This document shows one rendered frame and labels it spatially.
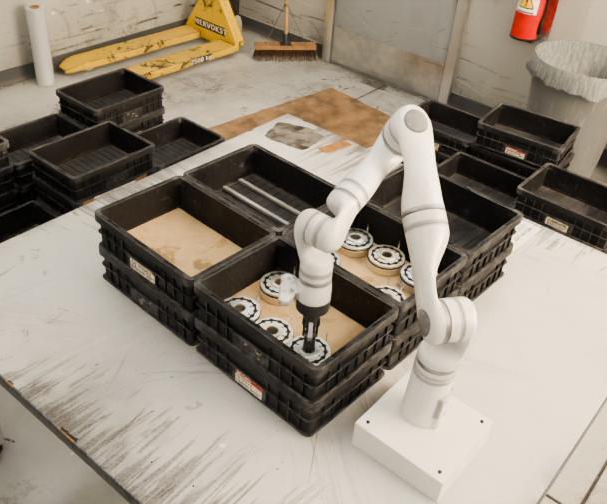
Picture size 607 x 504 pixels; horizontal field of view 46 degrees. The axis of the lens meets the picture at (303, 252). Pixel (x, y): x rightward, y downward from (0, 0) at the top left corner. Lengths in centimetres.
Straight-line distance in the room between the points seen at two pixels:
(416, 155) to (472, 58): 336
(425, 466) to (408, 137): 69
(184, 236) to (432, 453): 90
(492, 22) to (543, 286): 274
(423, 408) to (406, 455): 11
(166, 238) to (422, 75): 330
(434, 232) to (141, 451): 79
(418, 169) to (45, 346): 103
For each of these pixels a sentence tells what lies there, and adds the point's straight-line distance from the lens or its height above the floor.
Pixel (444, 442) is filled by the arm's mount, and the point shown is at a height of 77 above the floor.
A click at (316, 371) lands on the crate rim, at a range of 150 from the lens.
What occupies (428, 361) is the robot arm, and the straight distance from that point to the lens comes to 151.
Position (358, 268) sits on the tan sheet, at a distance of 194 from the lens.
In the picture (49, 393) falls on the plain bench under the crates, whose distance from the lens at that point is 180.
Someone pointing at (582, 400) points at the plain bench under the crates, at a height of 70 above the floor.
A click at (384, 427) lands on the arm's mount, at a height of 77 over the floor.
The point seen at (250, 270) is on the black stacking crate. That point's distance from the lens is 182.
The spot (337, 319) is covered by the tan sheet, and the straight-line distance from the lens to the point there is 177.
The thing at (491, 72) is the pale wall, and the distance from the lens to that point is 481.
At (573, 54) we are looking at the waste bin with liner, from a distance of 443.
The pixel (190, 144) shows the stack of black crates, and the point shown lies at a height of 38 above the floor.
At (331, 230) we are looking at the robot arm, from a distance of 139.
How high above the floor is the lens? 200
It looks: 37 degrees down
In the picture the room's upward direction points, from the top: 5 degrees clockwise
